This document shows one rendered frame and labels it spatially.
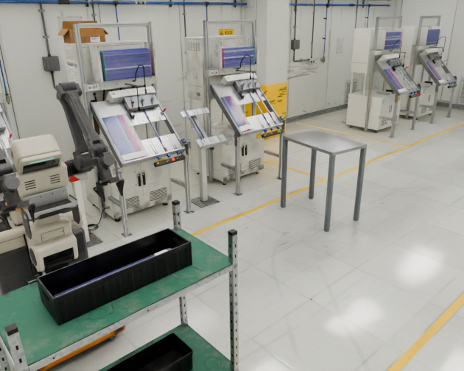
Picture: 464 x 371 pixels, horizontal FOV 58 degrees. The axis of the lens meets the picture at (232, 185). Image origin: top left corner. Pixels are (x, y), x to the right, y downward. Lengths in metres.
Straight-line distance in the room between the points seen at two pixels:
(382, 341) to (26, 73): 4.58
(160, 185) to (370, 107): 4.44
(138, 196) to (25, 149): 2.31
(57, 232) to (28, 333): 0.96
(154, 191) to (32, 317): 3.00
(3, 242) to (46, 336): 1.20
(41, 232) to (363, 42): 6.39
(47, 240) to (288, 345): 1.58
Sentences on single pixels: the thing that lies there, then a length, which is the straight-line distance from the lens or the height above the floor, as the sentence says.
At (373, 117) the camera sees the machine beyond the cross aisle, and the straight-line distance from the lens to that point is 7.77.
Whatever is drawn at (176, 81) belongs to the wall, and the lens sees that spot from 6.43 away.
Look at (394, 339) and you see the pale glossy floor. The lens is 3.04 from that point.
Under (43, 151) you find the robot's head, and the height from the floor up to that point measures 1.33.
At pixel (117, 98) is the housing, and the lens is 4.26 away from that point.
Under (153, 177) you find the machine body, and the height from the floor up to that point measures 0.37.
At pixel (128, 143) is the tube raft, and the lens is 4.02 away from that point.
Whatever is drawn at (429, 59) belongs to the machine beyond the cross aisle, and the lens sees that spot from 9.18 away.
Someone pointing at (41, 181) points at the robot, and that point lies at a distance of 2.37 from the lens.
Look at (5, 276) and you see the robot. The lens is 2.82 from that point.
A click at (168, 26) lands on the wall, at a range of 6.33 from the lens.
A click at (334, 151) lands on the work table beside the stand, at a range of 3.88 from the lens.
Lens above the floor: 1.93
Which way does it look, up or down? 22 degrees down
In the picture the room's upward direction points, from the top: 1 degrees counter-clockwise
